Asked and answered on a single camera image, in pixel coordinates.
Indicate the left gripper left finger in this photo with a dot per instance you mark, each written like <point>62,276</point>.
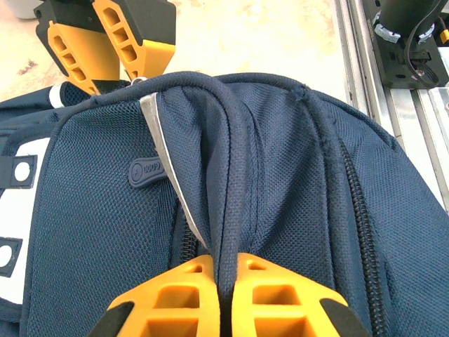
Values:
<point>175,298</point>

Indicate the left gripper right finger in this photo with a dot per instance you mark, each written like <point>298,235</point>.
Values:
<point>280,298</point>

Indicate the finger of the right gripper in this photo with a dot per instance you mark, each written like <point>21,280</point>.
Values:
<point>147,52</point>
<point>84,66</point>

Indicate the navy blue backpack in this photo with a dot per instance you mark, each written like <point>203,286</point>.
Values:
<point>280,175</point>

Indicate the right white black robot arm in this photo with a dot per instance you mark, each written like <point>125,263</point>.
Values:
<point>403,14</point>

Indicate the aluminium rail frame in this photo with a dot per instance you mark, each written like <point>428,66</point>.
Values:
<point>403,116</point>

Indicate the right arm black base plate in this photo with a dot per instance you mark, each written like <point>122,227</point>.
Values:
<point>393,66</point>

